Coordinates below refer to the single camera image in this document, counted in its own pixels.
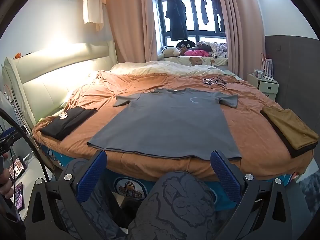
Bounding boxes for smartphone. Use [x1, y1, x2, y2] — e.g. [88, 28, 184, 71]
[14, 182, 25, 210]

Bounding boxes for phone on side table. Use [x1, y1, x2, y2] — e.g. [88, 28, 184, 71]
[9, 156, 27, 180]

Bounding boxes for orange blanket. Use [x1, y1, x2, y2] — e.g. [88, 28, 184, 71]
[32, 69, 314, 180]

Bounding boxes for black folded printed shirt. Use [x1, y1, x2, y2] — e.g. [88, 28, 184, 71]
[40, 107, 98, 141]

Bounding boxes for white hanging garment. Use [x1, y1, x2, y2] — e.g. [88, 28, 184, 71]
[82, 0, 104, 32]

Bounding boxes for cream padded headboard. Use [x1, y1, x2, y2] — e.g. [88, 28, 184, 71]
[2, 41, 118, 128]

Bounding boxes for person's left forearm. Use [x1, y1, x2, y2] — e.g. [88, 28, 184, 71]
[0, 197, 27, 240]

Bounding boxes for pink curtain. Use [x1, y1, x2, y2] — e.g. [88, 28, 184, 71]
[214, 0, 265, 80]
[105, 0, 160, 64]

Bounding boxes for teal printed bedsheet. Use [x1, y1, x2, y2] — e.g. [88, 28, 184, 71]
[41, 145, 300, 213]

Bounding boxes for striped white bag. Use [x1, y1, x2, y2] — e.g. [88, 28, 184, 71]
[260, 52, 274, 78]

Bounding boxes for white nightstand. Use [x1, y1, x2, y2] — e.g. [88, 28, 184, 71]
[247, 73, 279, 102]

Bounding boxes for hanging dark coat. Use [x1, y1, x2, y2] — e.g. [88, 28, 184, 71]
[165, 0, 188, 41]

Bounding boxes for black coiled cable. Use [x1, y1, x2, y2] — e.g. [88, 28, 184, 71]
[207, 75, 228, 90]

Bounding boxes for white plush toy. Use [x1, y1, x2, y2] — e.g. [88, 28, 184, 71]
[158, 46, 182, 60]

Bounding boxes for person's left hand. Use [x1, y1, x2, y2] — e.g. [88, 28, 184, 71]
[0, 154, 14, 200]

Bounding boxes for black hanging cable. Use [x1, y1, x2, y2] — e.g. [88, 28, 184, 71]
[0, 109, 50, 180]

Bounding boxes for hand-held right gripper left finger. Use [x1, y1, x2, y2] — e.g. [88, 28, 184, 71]
[25, 151, 107, 233]

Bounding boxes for folded mustard and brown clothes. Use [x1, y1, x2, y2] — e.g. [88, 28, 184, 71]
[260, 110, 318, 158]

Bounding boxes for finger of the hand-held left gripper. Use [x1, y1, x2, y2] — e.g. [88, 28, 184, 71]
[5, 127, 28, 140]

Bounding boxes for hanging dark garment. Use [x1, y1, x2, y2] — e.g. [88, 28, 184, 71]
[212, 0, 225, 33]

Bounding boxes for brown folded shirt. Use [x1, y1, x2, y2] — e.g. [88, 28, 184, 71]
[260, 107, 319, 150]

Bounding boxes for grey t-shirt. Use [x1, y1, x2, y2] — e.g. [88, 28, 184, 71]
[87, 88, 242, 162]

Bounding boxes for pink plush toy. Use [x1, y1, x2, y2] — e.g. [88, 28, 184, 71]
[184, 50, 209, 57]

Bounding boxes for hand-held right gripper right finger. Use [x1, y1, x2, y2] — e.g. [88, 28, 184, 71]
[211, 150, 298, 233]

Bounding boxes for white side table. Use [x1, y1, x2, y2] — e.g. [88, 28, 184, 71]
[10, 151, 54, 223]

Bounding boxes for hanging dark pants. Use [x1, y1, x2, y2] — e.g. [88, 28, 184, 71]
[199, 0, 209, 25]

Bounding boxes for black plush toy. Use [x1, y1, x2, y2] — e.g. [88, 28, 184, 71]
[176, 40, 197, 52]

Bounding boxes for person's patterned grey pants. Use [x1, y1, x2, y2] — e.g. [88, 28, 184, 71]
[56, 159, 220, 240]

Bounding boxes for cream duvet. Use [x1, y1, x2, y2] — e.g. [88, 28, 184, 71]
[110, 61, 225, 77]

